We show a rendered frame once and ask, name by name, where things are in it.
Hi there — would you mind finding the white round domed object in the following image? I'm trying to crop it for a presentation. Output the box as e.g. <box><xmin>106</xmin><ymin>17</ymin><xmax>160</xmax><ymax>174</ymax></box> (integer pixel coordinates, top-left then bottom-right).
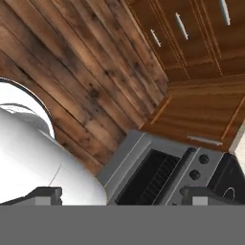
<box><xmin>0</xmin><ymin>77</ymin><xmax>108</xmax><ymax>206</ymax></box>

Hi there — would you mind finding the brown wooden drawer front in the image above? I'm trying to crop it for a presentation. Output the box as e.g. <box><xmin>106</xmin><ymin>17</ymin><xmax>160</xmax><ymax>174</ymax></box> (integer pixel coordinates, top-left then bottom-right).
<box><xmin>140</xmin><ymin>75</ymin><xmax>245</xmax><ymax>153</ymax></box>

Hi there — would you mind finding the black hob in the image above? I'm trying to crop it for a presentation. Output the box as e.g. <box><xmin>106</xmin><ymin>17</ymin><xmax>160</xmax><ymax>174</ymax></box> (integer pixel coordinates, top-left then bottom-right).
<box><xmin>207</xmin><ymin>152</ymin><xmax>245</xmax><ymax>205</ymax></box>

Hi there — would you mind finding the grey oven with dark window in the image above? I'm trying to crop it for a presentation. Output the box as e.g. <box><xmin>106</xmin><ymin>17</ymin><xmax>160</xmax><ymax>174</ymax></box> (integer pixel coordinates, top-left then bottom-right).
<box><xmin>97</xmin><ymin>128</ymin><xmax>245</xmax><ymax>206</ymax></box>

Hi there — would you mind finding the brown wooden cupboard door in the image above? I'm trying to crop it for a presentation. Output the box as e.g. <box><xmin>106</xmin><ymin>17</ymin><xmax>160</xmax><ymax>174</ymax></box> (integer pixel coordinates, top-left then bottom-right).
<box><xmin>149</xmin><ymin>0</ymin><xmax>224</xmax><ymax>80</ymax></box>
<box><xmin>190</xmin><ymin>0</ymin><xmax>245</xmax><ymax>78</ymax></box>
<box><xmin>123</xmin><ymin>0</ymin><xmax>189</xmax><ymax>82</ymax></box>

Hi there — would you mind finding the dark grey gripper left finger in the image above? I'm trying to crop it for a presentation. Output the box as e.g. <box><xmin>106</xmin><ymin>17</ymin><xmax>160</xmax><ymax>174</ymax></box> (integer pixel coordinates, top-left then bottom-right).
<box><xmin>0</xmin><ymin>186</ymin><xmax>63</xmax><ymax>207</ymax></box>

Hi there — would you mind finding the black oven knob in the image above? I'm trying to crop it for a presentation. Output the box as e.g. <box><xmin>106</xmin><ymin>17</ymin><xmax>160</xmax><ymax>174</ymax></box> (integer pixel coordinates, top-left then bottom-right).
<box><xmin>189</xmin><ymin>168</ymin><xmax>202</xmax><ymax>181</ymax></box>
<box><xmin>198</xmin><ymin>153</ymin><xmax>211</xmax><ymax>166</ymax></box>

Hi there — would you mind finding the silver cupboard handle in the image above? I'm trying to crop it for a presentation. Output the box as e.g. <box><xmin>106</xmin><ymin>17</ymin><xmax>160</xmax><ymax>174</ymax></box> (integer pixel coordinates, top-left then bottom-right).
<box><xmin>149</xmin><ymin>29</ymin><xmax>163</xmax><ymax>49</ymax></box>
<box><xmin>174</xmin><ymin>11</ymin><xmax>189</xmax><ymax>41</ymax></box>
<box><xmin>218</xmin><ymin>0</ymin><xmax>232</xmax><ymax>27</ymax></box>

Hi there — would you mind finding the silver drawer handle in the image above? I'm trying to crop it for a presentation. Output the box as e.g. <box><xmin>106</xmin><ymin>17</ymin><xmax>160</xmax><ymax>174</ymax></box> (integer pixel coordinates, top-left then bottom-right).
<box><xmin>187</xmin><ymin>135</ymin><xmax>224</xmax><ymax>146</ymax></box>

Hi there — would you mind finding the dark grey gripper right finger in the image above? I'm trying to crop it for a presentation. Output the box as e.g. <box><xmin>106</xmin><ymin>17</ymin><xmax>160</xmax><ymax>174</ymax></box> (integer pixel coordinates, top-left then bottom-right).
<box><xmin>180</xmin><ymin>186</ymin><xmax>245</xmax><ymax>207</ymax></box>

